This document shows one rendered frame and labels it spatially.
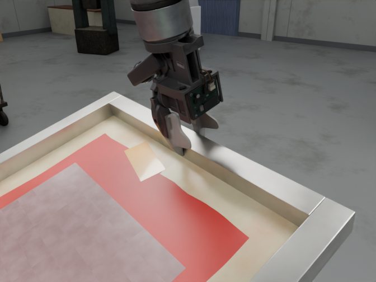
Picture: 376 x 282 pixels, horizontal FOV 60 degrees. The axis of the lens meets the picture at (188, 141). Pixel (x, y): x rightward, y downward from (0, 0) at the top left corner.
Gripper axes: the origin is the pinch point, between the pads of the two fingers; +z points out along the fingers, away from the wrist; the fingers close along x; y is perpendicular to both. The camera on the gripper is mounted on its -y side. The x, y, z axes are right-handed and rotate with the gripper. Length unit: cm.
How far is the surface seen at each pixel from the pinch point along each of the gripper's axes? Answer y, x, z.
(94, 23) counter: -776, 313, 173
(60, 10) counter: -906, 288, 143
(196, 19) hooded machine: -477, 396, 167
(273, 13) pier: -469, 632, 237
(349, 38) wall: -299, 674, 295
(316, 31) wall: -372, 660, 280
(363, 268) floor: 3, 93, 157
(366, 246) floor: -3, 111, 162
